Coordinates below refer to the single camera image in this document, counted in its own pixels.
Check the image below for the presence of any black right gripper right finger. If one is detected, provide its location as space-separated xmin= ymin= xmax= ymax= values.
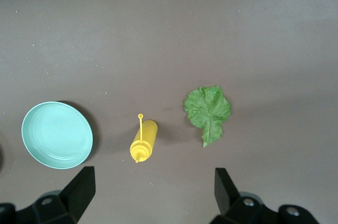
xmin=210 ymin=167 xmax=322 ymax=224

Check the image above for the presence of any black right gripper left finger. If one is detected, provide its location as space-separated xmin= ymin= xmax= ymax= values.
xmin=0 ymin=166 xmax=96 ymax=224

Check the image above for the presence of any green lettuce leaf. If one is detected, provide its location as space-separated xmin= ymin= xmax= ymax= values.
xmin=183 ymin=86 xmax=232 ymax=148

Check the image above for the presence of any yellow squeeze sauce bottle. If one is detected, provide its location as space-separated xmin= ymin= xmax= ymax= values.
xmin=129 ymin=113 xmax=159 ymax=164

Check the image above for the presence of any mint green round plate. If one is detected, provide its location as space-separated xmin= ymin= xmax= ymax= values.
xmin=21 ymin=101 xmax=94 ymax=170

